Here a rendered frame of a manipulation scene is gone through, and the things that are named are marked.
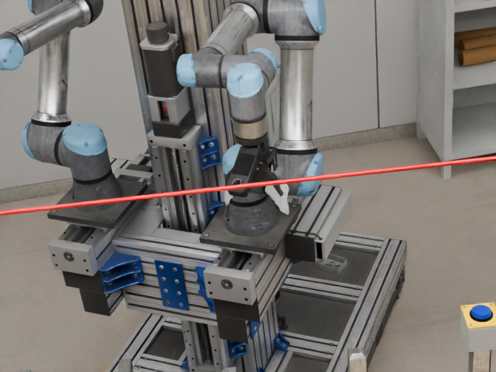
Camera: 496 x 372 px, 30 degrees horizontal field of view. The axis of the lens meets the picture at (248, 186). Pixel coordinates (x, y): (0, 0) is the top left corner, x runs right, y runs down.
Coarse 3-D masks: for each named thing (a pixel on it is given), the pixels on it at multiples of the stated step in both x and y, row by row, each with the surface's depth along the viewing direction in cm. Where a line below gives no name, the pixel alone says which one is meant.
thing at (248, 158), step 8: (240, 152) 203; (248, 152) 202; (256, 152) 202; (240, 160) 202; (248, 160) 201; (256, 160) 201; (232, 168) 201; (240, 168) 201; (248, 168) 200; (256, 168) 202; (232, 176) 200; (240, 176) 200; (248, 176) 199; (232, 184) 199; (240, 184) 199; (232, 192) 199; (240, 192) 198; (248, 192) 200
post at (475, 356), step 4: (472, 352) 194; (476, 352) 193; (480, 352) 193; (484, 352) 193; (488, 352) 194; (472, 356) 195; (476, 356) 194; (480, 356) 194; (484, 356) 194; (488, 356) 194; (472, 360) 195; (476, 360) 195; (480, 360) 195; (484, 360) 195; (488, 360) 195; (472, 364) 196; (476, 364) 195; (480, 364) 195; (484, 364) 195; (488, 364) 195; (472, 368) 196; (476, 368) 196; (480, 368) 196; (484, 368) 196; (488, 368) 196
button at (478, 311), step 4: (472, 308) 191; (476, 308) 190; (480, 308) 190; (484, 308) 190; (488, 308) 190; (472, 312) 190; (476, 312) 189; (480, 312) 189; (484, 312) 189; (488, 312) 189; (476, 316) 189; (480, 316) 188; (484, 316) 188; (488, 316) 188
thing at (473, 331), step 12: (468, 312) 191; (492, 312) 190; (468, 324) 188; (480, 324) 188; (492, 324) 187; (468, 336) 189; (480, 336) 189; (492, 336) 189; (468, 348) 190; (480, 348) 190; (492, 348) 191
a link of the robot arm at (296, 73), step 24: (264, 0) 235; (288, 0) 233; (312, 0) 231; (264, 24) 236; (288, 24) 233; (312, 24) 232; (288, 48) 236; (312, 48) 238; (288, 72) 237; (312, 72) 240; (288, 96) 238; (288, 120) 240; (288, 144) 240; (312, 144) 242; (288, 168) 240; (312, 168) 239; (312, 192) 242
